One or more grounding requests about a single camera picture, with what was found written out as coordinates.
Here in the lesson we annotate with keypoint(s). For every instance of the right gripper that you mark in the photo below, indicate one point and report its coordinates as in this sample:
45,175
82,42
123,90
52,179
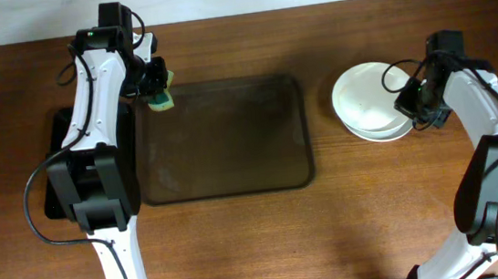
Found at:
413,102

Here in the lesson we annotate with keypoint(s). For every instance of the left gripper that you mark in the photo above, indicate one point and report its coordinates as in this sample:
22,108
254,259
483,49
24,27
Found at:
157,80

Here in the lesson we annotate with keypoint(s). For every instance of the green yellow sponge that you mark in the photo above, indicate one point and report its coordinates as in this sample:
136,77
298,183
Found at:
163,101

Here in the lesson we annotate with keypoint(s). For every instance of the pale blue plate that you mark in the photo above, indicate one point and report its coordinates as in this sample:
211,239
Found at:
374,134

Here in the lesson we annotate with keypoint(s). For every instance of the cream white plate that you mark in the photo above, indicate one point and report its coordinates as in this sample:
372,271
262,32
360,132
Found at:
361,101

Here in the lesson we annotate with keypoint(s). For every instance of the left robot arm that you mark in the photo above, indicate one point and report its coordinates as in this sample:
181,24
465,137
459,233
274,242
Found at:
92,179

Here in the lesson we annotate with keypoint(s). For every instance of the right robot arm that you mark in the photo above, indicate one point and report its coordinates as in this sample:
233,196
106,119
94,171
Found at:
447,82

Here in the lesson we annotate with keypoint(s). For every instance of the large brown tray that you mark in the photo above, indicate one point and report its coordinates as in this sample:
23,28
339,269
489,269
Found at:
226,138

